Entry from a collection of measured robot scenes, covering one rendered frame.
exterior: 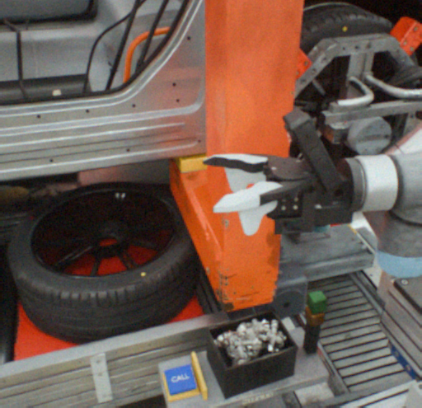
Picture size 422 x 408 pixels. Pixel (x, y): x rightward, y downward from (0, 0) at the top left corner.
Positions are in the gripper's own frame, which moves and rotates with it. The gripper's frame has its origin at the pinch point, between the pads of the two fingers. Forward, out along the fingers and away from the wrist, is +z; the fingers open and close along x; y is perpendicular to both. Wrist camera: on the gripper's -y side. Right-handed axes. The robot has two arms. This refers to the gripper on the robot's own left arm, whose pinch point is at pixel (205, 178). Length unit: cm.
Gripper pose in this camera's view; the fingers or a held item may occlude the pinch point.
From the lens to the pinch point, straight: 63.8
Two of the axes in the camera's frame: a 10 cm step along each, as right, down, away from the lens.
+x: -1.0, -4.3, 9.0
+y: 0.2, 9.0, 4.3
